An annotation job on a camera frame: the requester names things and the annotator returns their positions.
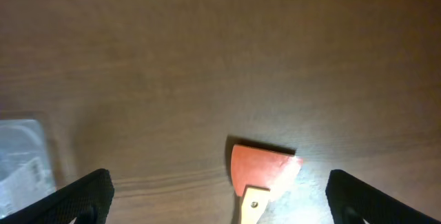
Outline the orange scraper with wooden handle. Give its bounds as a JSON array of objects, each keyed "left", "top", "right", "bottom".
[{"left": 230, "top": 145, "right": 303, "bottom": 224}]

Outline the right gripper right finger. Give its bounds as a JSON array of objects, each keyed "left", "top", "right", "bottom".
[{"left": 325, "top": 170, "right": 440, "bottom": 224}]

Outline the clear plastic container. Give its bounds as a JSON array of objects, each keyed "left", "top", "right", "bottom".
[{"left": 1, "top": 119, "right": 57, "bottom": 218}]

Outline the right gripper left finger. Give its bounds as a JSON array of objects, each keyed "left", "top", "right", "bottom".
[{"left": 1, "top": 168, "right": 114, "bottom": 224}]

